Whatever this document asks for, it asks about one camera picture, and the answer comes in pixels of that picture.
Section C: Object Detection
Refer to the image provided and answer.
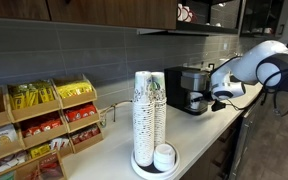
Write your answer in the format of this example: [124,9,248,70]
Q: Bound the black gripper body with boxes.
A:
[203,92,213,102]

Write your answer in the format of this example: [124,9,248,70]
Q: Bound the white paper cup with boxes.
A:
[190,92,203,109]

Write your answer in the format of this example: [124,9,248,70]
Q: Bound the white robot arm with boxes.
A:
[204,40,288,101]

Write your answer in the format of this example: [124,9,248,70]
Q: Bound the black coffee machine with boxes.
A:
[164,66,209,115]

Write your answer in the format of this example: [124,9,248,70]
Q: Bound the tall paper cup stack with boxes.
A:
[133,71,154,167]

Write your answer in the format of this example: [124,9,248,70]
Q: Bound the white round cup tray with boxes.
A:
[131,143,180,180]

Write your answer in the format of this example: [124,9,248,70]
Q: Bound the dark wood lower cabinets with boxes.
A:
[180,98,260,180]

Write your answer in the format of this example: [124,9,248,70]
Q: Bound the stack of white lids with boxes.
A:
[153,144,175,171]

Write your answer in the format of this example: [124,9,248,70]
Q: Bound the upper wood cabinets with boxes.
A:
[0,0,177,29]

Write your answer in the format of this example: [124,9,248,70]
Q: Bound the wooden tea organizer rack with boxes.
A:
[0,74,103,180]

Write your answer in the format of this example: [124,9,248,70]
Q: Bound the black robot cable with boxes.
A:
[213,55,288,118]

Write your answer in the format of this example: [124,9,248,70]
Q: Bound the wire pod holder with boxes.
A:
[99,100,131,128]

